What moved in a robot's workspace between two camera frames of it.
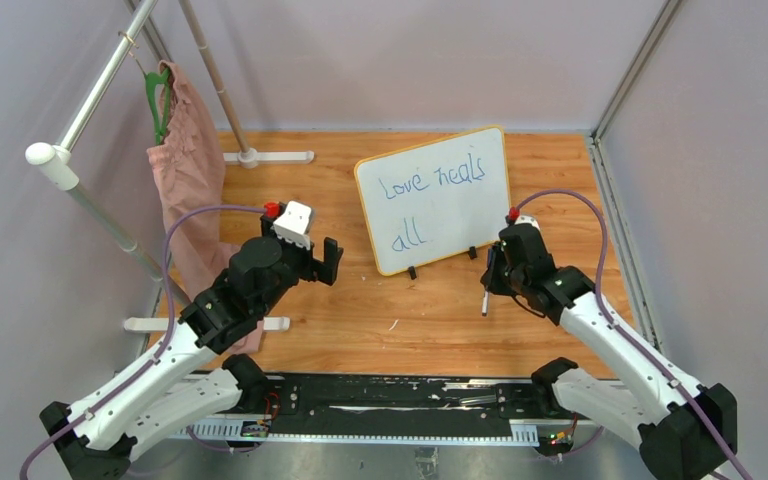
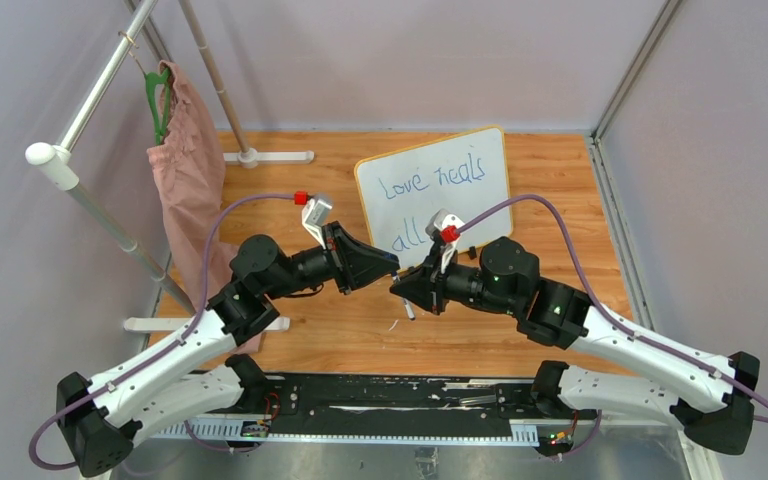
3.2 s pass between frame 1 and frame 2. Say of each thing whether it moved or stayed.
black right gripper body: moved
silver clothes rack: stayed
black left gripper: moved
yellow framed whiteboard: stayed
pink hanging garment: stayed
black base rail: stayed
